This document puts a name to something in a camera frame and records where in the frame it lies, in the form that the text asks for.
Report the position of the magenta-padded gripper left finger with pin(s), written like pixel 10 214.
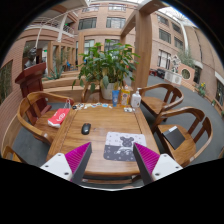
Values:
pixel 60 165

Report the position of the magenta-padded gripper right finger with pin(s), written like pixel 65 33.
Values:
pixel 160 165

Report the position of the black computer mouse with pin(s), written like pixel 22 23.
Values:
pixel 86 128

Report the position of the white grey bear-print mouse pad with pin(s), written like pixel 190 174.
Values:
pixel 116 146

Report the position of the black notebook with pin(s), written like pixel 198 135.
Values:
pixel 173 137

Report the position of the red paper bag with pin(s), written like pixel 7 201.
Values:
pixel 58 117

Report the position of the small black key fob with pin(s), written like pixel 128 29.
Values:
pixel 74 107

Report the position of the small white packet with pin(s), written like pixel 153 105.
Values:
pixel 127 109

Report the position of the small cream sticker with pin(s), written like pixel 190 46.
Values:
pixel 90 106

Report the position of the white pump dispenser bottle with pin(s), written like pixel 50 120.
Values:
pixel 135 100

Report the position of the yellow liquid bottle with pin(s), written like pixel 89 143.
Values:
pixel 125 97

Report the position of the blue squeeze tube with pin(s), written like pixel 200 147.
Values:
pixel 115 98

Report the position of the yellow flowering potted plant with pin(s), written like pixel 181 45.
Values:
pixel 201 89

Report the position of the dark red wooden lectern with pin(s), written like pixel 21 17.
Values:
pixel 31 80

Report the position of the spiky green agave plant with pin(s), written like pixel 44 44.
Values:
pixel 53 71

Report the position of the white abstract sculpture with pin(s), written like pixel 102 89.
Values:
pixel 174 63

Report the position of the green plant in white pot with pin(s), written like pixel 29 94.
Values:
pixel 106 66

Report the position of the dark bust statue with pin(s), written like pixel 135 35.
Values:
pixel 31 57

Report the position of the white stone pedestal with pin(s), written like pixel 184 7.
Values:
pixel 173 77

